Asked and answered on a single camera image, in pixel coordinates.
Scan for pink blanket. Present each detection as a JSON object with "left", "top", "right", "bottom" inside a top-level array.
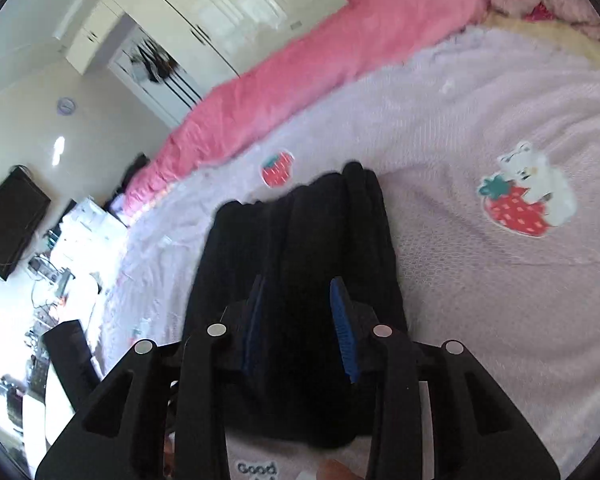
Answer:
[{"left": 123, "top": 0, "right": 486, "bottom": 217}]

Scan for lilac strawberry bed sheet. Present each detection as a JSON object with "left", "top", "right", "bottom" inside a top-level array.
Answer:
[{"left": 96, "top": 27, "right": 600, "bottom": 476}]

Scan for cluttered white desk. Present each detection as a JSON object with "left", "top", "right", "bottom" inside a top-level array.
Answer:
[{"left": 0, "top": 198, "right": 128, "bottom": 469}]

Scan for black wall television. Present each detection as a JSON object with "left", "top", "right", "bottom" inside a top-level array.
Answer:
[{"left": 0, "top": 166, "right": 50, "bottom": 281}]

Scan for black shirt with orange patches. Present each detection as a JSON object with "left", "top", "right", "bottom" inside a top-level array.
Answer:
[{"left": 184, "top": 162, "right": 406, "bottom": 450}]

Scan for cream white wardrobe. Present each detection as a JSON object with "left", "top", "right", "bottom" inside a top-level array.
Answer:
[{"left": 66, "top": 0, "right": 346, "bottom": 86}]

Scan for bags hanging on door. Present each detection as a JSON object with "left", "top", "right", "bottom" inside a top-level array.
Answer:
[{"left": 129, "top": 38, "right": 180, "bottom": 84}]

